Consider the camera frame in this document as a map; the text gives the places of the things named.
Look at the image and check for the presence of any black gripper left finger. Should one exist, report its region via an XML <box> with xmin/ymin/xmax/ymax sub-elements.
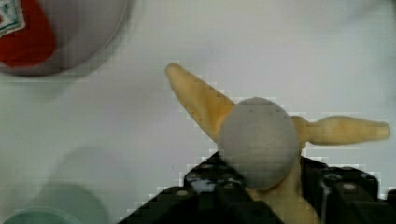
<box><xmin>118</xmin><ymin>154</ymin><xmax>284</xmax><ymax>224</ymax></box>

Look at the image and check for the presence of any red ketchup bottle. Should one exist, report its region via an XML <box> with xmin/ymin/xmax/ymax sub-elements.
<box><xmin>0</xmin><ymin>0</ymin><xmax>56</xmax><ymax>67</ymax></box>

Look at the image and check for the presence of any grey round plate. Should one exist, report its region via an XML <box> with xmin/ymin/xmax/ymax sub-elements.
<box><xmin>1</xmin><ymin>0</ymin><xmax>131</xmax><ymax>76</ymax></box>

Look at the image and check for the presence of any peeled toy banana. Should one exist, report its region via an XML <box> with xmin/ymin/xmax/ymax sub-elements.
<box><xmin>165</xmin><ymin>63</ymin><xmax>390</xmax><ymax>224</ymax></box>

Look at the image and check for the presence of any green mug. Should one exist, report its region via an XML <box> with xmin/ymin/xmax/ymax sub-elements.
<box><xmin>3</xmin><ymin>208</ymin><xmax>82</xmax><ymax>224</ymax></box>

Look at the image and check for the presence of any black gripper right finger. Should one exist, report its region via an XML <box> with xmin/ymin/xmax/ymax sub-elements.
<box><xmin>301</xmin><ymin>157</ymin><xmax>396</xmax><ymax>224</ymax></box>

